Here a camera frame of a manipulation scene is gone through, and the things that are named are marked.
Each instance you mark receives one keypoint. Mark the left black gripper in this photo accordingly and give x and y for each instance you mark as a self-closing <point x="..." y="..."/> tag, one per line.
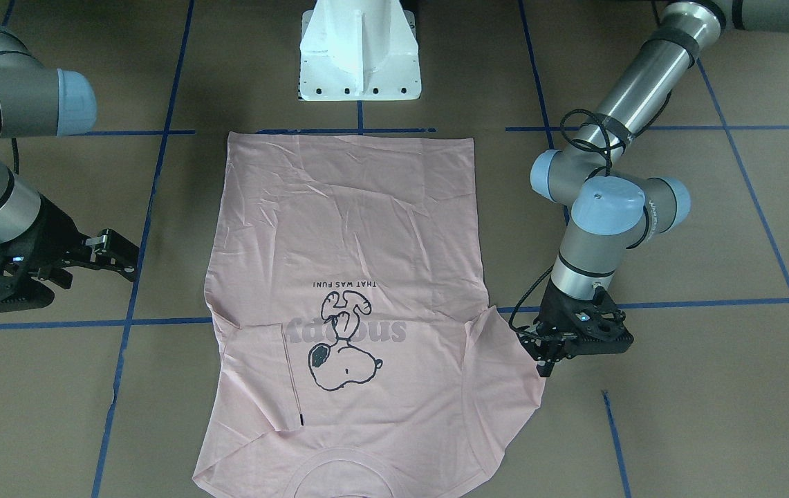
<point x="560" y="307"/>

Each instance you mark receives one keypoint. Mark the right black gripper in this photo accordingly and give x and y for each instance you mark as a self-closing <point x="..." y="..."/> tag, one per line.
<point x="54" y="235"/>

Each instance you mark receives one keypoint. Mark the pink Snoopy T-shirt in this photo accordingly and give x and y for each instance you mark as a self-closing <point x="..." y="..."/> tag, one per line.
<point x="360" y="355"/>

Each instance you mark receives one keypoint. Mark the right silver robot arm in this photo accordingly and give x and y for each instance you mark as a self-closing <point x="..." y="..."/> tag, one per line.
<point x="36" y="101"/>

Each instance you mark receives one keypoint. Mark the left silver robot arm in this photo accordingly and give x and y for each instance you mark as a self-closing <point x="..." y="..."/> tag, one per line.
<point x="611" y="212"/>

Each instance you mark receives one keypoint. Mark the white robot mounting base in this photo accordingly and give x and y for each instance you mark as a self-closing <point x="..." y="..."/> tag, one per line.
<point x="359" y="50"/>

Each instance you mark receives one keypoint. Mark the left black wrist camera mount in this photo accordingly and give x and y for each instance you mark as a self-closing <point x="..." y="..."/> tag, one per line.
<point x="598" y="325"/>

